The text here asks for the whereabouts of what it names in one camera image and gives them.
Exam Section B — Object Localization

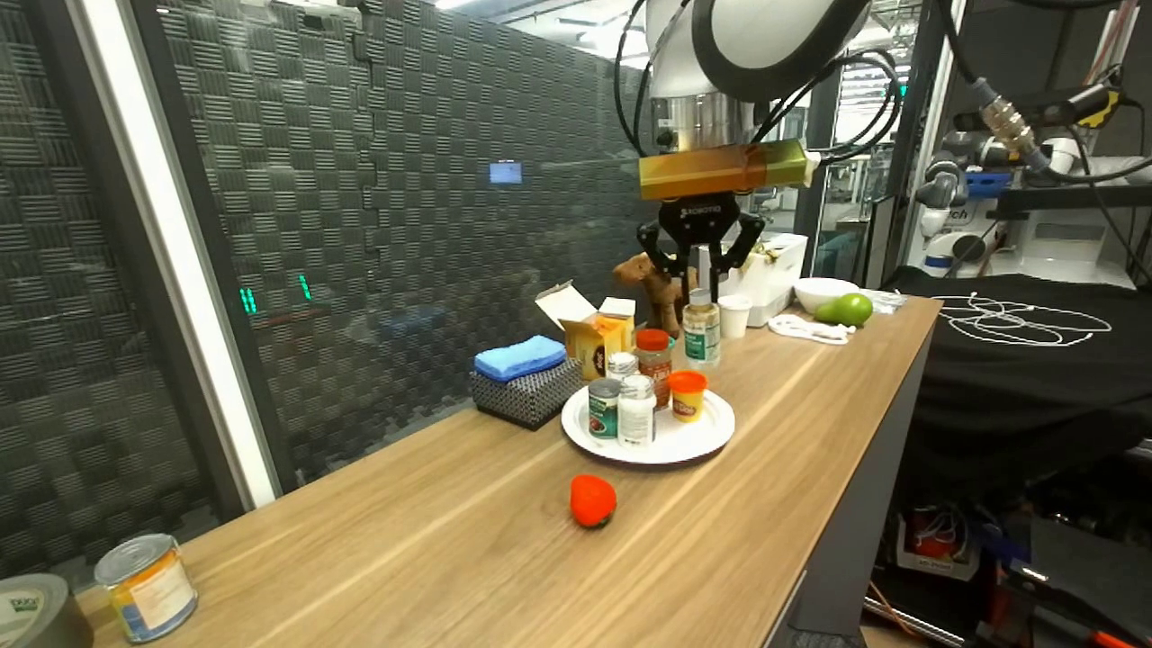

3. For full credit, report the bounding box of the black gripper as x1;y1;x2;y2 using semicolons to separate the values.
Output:
632;195;771;301

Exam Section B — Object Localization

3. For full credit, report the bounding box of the slim white bottle green label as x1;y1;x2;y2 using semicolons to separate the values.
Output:
681;277;728;369

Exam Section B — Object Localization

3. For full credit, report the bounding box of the spice bottle orange lid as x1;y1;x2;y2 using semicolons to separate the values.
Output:
632;327;675;408

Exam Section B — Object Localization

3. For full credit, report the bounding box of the small orange cup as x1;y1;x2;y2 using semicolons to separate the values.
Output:
665;367;711;425

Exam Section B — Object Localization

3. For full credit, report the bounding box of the large white bottle blue label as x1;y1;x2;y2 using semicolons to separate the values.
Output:
617;369;660;451

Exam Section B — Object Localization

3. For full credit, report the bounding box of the small green labelled jar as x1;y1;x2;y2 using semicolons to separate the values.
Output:
587;378;627;441

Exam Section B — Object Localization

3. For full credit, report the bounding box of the brown moose plushie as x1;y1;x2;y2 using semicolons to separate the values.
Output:
607;247;686;338

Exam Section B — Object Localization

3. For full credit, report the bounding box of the white paper plate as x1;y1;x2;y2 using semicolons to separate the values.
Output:
557;378;740;468

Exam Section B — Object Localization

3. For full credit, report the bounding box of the white paper cup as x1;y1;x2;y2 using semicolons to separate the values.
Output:
717;290;756;341

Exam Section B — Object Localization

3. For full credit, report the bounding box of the white bucket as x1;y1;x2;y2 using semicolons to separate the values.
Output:
734;231;810;320

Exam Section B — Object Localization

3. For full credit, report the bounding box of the white bowl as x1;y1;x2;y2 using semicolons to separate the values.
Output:
791;272;861;320

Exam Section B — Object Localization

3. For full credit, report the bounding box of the white crumpled paper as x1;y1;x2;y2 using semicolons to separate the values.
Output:
767;308;857;350

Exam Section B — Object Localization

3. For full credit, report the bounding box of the open yellow cardboard box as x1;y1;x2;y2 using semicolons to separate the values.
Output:
531;281;642;385

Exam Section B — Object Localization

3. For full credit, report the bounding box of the green round fruit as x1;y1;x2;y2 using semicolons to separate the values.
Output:
829;290;879;331

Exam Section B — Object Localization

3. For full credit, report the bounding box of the blue folded cloth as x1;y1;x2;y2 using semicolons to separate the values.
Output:
470;331;570;387

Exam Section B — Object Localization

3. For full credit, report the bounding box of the grey foam block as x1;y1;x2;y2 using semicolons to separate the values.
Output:
469;357;587;432

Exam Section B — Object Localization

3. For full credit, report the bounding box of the red tomato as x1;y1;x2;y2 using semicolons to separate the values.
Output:
564;473;621;531

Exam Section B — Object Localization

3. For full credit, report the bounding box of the black covered table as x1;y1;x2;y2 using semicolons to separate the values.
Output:
891;266;1152;482

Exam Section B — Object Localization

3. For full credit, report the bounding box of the white lab equipment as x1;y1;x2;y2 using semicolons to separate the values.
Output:
905;128;1152;289

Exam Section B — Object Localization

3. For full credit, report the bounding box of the red white box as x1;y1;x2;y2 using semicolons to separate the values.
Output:
895;500;984;588

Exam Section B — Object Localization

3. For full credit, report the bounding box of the tin can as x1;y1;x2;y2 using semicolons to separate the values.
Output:
91;531;203;648

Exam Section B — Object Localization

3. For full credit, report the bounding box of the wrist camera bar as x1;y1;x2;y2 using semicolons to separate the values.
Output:
636;137;829;205

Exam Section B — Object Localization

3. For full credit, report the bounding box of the white coiled cable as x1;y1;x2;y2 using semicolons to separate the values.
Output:
937;290;1117;353

